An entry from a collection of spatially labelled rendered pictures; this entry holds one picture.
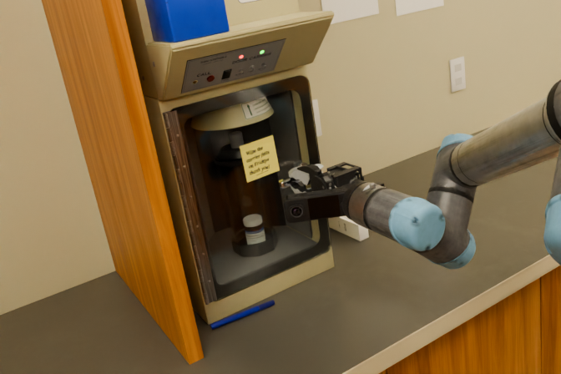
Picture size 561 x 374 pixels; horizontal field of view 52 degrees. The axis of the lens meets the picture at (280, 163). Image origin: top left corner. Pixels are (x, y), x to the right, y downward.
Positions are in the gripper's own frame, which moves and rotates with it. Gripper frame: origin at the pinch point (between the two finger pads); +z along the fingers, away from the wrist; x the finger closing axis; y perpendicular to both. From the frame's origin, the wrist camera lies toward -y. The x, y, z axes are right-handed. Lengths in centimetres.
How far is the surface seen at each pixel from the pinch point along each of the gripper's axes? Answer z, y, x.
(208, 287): 3.9, -20.0, -17.2
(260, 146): 3.9, -3.3, 7.3
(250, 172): 3.9, -6.5, 2.9
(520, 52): 48, 134, -3
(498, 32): 48, 122, 6
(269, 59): -0.8, -1.0, 24.3
